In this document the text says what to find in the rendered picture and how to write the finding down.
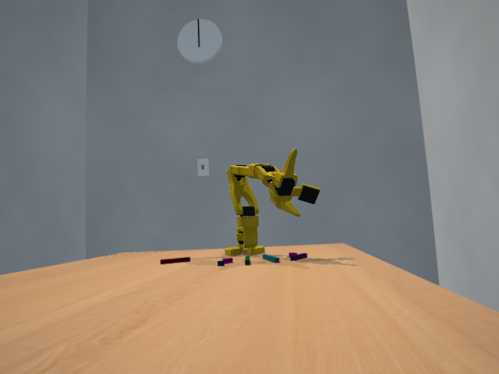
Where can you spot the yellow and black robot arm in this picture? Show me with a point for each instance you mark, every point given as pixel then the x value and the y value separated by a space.
pixel 247 222

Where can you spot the turquoise rod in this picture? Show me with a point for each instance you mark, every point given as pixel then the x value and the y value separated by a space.
pixel 273 259

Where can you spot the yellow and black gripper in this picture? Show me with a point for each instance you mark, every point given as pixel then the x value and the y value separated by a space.
pixel 282 188

